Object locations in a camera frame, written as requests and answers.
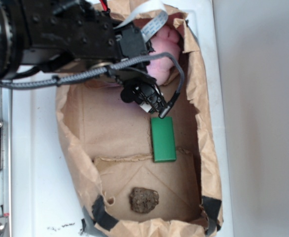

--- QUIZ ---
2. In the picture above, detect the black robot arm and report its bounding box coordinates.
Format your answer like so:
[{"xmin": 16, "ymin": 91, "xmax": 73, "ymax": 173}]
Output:
[{"xmin": 0, "ymin": 0, "xmax": 150, "ymax": 89}]

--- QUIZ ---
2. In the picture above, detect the grey braided cable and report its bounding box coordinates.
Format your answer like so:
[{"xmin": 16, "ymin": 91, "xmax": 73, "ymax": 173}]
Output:
[{"xmin": 0, "ymin": 52, "xmax": 185, "ymax": 119}]

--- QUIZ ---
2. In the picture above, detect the pink plush bunny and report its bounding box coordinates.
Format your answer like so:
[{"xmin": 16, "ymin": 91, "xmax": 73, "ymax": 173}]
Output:
[{"xmin": 147, "ymin": 26, "xmax": 181, "ymax": 86}]

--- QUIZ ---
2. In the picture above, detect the white flat ribbon cable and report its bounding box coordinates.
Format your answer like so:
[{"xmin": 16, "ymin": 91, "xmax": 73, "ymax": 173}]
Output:
[{"xmin": 113, "ymin": 0, "xmax": 169, "ymax": 40}]

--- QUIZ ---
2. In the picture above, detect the brown rough rock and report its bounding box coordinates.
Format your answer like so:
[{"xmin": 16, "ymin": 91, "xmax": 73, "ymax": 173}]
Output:
[{"xmin": 129, "ymin": 187, "xmax": 159, "ymax": 214}]

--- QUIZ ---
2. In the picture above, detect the brown paper lined bin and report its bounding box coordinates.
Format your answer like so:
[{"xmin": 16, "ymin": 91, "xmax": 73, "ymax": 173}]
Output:
[{"xmin": 56, "ymin": 6, "xmax": 223, "ymax": 237}]

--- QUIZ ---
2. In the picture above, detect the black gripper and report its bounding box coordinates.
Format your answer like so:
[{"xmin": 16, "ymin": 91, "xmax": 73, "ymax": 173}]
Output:
[{"xmin": 109, "ymin": 22, "xmax": 156, "ymax": 89}]

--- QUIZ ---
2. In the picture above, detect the green rectangular block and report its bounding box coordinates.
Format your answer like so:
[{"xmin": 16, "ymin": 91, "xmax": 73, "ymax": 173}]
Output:
[{"xmin": 151, "ymin": 117, "xmax": 177, "ymax": 163}]

